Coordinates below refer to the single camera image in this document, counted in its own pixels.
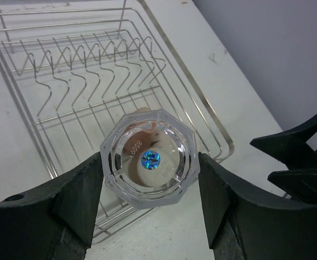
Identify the clear glass tumbler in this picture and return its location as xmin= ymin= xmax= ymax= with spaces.
xmin=100 ymin=107 xmax=200 ymax=210

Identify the pink mug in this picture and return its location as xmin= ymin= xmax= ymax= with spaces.
xmin=127 ymin=121 xmax=157 ymax=143

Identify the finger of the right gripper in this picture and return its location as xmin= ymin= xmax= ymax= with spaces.
xmin=250 ymin=114 xmax=317 ymax=170
xmin=268 ymin=168 xmax=317 ymax=202

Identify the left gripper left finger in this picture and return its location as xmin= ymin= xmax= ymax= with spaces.
xmin=0 ymin=153 xmax=103 ymax=259

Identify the metal wire dish rack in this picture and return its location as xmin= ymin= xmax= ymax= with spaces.
xmin=0 ymin=0 xmax=235 ymax=246

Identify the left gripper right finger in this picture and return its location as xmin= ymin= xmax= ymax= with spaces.
xmin=199 ymin=153 xmax=317 ymax=259

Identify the brown and white cup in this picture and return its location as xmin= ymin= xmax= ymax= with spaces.
xmin=128 ymin=140 xmax=180 ymax=187

